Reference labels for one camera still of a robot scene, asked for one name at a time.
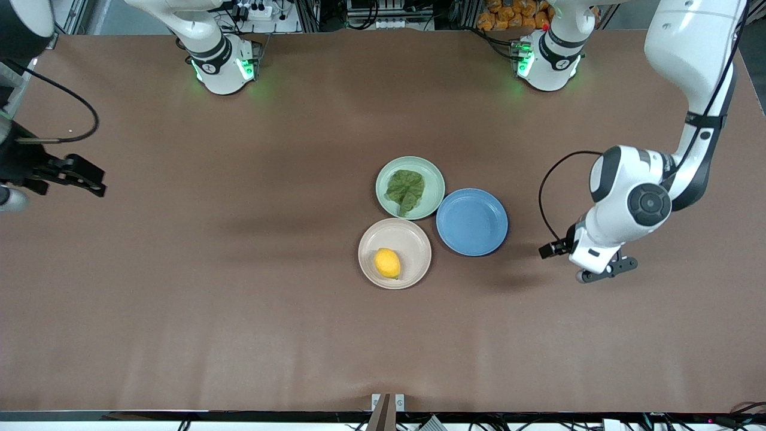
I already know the green lettuce leaf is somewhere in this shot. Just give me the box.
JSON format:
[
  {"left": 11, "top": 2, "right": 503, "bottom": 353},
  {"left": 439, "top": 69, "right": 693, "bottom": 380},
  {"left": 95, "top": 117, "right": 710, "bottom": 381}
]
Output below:
[{"left": 385, "top": 169, "right": 426, "bottom": 218}]

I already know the yellow lemon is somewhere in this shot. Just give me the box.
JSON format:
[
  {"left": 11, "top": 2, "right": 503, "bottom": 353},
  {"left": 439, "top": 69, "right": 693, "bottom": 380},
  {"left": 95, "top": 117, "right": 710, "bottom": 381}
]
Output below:
[{"left": 374, "top": 247, "right": 402, "bottom": 280}]

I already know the blue plate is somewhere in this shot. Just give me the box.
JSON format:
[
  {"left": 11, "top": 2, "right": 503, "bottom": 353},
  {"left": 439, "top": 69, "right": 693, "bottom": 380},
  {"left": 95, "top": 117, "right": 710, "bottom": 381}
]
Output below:
[{"left": 436, "top": 189, "right": 509, "bottom": 257}]

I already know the light green plate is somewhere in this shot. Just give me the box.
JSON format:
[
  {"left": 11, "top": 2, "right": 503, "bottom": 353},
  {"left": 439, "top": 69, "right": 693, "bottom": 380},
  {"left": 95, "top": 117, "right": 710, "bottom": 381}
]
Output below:
[{"left": 376, "top": 156, "right": 446, "bottom": 220}]

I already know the beige plate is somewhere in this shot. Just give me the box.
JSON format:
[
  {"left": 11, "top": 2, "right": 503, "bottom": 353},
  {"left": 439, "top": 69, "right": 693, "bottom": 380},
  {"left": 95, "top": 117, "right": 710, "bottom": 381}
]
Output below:
[{"left": 358, "top": 218, "right": 432, "bottom": 290}]

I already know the white power strip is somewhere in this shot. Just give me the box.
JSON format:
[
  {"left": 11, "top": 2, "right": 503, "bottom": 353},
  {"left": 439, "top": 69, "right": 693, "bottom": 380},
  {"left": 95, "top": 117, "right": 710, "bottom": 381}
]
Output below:
[{"left": 235, "top": 2, "right": 274, "bottom": 22}]

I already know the bag of orange items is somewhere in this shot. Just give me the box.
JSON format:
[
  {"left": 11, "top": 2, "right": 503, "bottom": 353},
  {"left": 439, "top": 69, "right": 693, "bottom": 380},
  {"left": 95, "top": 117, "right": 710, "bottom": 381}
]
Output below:
[{"left": 477, "top": 0, "right": 552, "bottom": 32}]

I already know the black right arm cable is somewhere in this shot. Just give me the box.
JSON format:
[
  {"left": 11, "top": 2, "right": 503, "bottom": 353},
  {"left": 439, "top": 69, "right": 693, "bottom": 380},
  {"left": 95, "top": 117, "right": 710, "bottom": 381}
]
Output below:
[{"left": 0, "top": 57, "right": 100, "bottom": 145}]

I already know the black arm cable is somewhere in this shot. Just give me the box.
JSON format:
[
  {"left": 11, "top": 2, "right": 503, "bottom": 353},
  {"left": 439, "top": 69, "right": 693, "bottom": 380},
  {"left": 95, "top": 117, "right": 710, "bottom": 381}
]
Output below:
[
  {"left": 0, "top": 57, "right": 100, "bottom": 145},
  {"left": 538, "top": 0, "right": 750, "bottom": 244}
]

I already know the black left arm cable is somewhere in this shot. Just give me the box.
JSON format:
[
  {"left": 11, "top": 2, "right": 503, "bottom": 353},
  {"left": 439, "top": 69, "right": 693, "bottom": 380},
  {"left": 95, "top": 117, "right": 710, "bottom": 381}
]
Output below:
[{"left": 538, "top": 0, "right": 750, "bottom": 244}]

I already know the aluminium frame profile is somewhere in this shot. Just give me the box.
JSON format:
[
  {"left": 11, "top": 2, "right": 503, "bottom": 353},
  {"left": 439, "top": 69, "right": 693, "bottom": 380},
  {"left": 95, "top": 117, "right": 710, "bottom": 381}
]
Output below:
[
  {"left": 36, "top": 0, "right": 90, "bottom": 50},
  {"left": 736, "top": 0, "right": 766, "bottom": 43}
]

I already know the black base cable bundle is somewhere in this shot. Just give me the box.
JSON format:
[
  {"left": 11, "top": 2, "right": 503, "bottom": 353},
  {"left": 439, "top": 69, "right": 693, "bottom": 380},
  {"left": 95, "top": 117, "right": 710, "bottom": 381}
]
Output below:
[{"left": 472, "top": 25, "right": 522, "bottom": 60}]

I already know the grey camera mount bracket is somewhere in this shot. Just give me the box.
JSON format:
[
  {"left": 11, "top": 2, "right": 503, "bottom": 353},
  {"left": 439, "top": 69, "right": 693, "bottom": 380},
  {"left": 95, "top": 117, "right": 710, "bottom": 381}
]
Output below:
[{"left": 366, "top": 393, "right": 406, "bottom": 431}]

